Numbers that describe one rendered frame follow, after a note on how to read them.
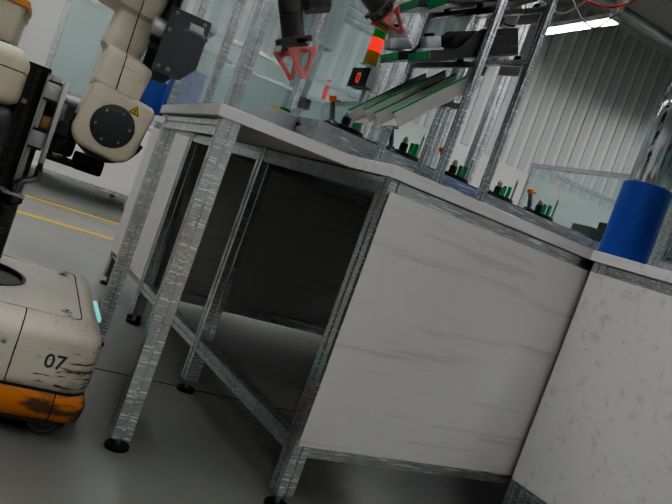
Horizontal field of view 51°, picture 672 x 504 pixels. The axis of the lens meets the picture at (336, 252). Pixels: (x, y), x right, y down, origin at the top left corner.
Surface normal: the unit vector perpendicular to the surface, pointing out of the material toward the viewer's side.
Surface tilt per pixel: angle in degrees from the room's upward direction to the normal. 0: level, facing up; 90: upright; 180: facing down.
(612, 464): 90
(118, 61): 90
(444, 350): 90
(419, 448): 90
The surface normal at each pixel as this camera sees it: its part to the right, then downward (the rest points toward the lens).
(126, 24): 0.37, 0.18
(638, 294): -0.81, -0.26
